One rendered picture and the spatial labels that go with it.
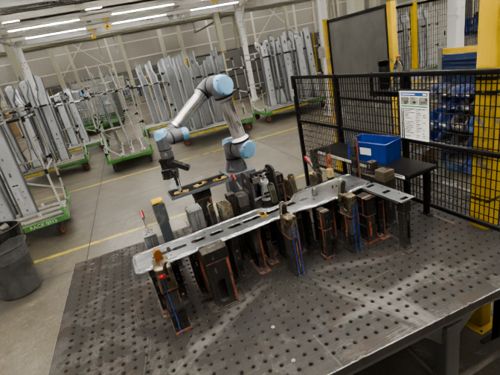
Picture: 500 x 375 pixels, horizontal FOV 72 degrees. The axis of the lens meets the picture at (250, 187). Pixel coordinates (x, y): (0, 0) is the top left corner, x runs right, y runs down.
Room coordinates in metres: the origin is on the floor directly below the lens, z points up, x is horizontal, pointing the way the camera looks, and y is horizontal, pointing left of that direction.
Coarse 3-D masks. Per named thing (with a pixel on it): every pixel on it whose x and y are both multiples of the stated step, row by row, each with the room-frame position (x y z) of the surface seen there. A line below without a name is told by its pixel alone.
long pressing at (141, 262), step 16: (352, 176) 1.96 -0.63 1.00; (304, 192) 1.88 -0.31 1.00; (320, 192) 1.84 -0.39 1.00; (336, 192) 1.79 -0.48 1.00; (352, 192) 1.77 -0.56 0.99; (272, 208) 1.75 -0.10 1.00; (288, 208) 1.71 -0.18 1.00; (304, 208) 1.68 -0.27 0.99; (224, 224) 1.69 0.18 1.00; (256, 224) 1.61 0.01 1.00; (176, 240) 1.61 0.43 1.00; (192, 240) 1.58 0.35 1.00; (208, 240) 1.54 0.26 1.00; (224, 240) 1.53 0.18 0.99; (144, 256) 1.52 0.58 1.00; (176, 256) 1.46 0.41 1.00; (144, 272) 1.39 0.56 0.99
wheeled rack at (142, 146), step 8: (88, 88) 8.92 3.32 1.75; (120, 88) 9.13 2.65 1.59; (128, 88) 7.44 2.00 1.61; (96, 96) 7.24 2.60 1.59; (88, 104) 7.18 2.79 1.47; (136, 112) 9.19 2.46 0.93; (96, 128) 7.18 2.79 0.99; (112, 128) 7.27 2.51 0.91; (144, 128) 7.46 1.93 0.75; (144, 136) 9.20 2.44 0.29; (104, 144) 7.49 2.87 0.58; (128, 144) 8.57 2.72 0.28; (136, 144) 8.34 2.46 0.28; (144, 144) 8.13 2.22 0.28; (104, 152) 7.18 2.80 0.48; (112, 152) 7.22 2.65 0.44; (120, 152) 7.83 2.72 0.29; (128, 152) 7.68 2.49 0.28; (136, 152) 7.49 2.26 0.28; (144, 152) 7.38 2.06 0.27; (152, 152) 7.43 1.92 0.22; (112, 160) 7.21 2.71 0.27; (120, 160) 7.23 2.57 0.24; (152, 160) 7.47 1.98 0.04
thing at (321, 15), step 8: (320, 0) 8.38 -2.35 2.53; (320, 8) 8.38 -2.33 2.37; (320, 16) 8.42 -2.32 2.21; (320, 24) 8.45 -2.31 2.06; (320, 32) 8.49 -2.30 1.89; (320, 40) 8.48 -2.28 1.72; (320, 48) 8.39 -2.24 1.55; (320, 56) 8.42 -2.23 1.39; (328, 96) 8.44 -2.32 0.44; (328, 112) 8.44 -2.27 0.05
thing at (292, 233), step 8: (280, 216) 1.58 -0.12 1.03; (288, 216) 1.54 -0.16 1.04; (288, 224) 1.51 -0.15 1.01; (296, 224) 1.53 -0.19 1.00; (288, 232) 1.52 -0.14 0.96; (296, 232) 1.52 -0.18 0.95; (288, 240) 1.54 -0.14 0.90; (296, 240) 1.53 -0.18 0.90; (288, 248) 1.56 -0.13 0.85; (296, 248) 1.53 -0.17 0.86; (288, 256) 1.57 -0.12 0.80; (296, 256) 1.51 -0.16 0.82; (288, 264) 1.58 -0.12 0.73; (296, 264) 1.52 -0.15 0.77; (296, 272) 1.52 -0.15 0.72; (304, 272) 1.51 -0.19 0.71
